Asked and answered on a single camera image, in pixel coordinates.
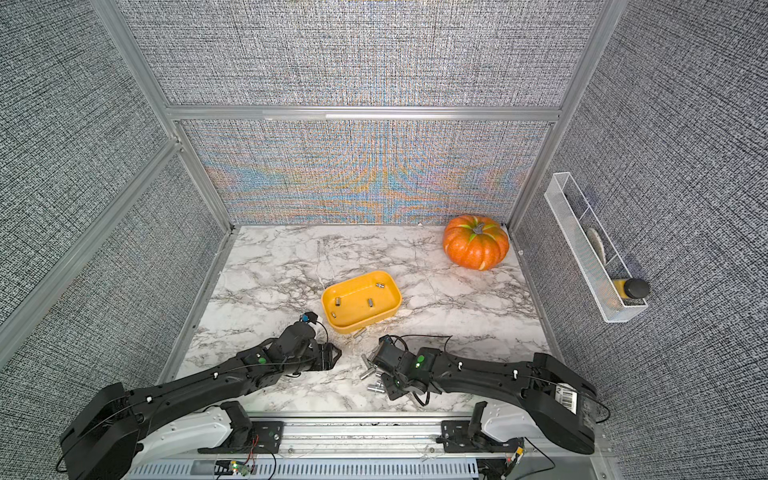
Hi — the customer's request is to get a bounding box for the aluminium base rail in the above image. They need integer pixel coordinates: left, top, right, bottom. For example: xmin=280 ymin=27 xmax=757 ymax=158
xmin=126 ymin=412 xmax=612 ymax=479

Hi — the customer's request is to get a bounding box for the yellow storage box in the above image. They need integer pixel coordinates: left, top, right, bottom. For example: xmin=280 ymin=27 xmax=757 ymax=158
xmin=321 ymin=270 xmax=402 ymax=335

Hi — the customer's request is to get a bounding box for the silver socket front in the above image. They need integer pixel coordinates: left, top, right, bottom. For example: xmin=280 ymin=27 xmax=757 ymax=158
xmin=367 ymin=384 xmax=386 ymax=394

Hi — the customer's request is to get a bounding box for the orange pumpkin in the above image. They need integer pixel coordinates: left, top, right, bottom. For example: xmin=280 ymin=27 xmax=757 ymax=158
xmin=442 ymin=215 xmax=510 ymax=271

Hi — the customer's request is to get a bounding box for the clear wall shelf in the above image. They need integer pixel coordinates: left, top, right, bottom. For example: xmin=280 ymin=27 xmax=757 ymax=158
xmin=544 ymin=172 xmax=648 ymax=323

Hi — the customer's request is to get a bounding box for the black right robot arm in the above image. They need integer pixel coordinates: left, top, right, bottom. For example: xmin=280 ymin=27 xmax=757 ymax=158
xmin=370 ymin=335 xmax=598 ymax=455

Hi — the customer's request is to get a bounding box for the round brush in shelf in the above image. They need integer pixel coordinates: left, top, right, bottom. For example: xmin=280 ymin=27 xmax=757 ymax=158
xmin=585 ymin=227 xmax=607 ymax=265

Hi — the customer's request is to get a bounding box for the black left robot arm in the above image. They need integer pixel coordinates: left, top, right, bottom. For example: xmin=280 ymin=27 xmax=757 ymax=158
xmin=56 ymin=321 xmax=342 ymax=479

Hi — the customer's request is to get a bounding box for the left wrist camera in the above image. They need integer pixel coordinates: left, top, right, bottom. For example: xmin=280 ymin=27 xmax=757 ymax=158
xmin=301 ymin=311 xmax=318 ymax=324

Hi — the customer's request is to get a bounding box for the yellow bottle black cap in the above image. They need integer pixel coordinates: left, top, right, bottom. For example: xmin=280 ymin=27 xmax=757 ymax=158
xmin=612 ymin=278 xmax=651 ymax=300

